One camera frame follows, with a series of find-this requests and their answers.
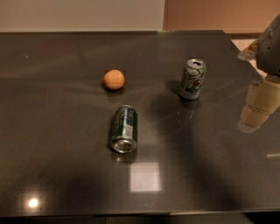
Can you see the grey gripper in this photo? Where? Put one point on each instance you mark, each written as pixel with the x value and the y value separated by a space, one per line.
pixel 269 51

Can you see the green soda can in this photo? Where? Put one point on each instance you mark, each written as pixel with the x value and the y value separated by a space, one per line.
pixel 124 130

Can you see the white 7up soda can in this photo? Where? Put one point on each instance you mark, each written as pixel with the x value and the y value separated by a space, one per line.
pixel 192 79

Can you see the orange round fruit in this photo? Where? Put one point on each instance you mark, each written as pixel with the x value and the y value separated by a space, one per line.
pixel 113 80

